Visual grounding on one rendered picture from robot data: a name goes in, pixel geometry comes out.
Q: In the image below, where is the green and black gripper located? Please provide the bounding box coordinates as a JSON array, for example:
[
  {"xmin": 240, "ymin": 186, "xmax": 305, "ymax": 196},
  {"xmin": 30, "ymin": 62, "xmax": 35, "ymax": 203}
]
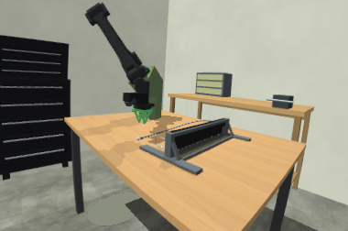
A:
[{"xmin": 132, "ymin": 92, "xmax": 155, "ymax": 124}]

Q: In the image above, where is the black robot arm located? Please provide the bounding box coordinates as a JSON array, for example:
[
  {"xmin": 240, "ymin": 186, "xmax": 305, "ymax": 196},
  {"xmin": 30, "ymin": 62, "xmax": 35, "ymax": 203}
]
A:
[{"xmin": 85, "ymin": 3, "xmax": 150, "ymax": 106}]

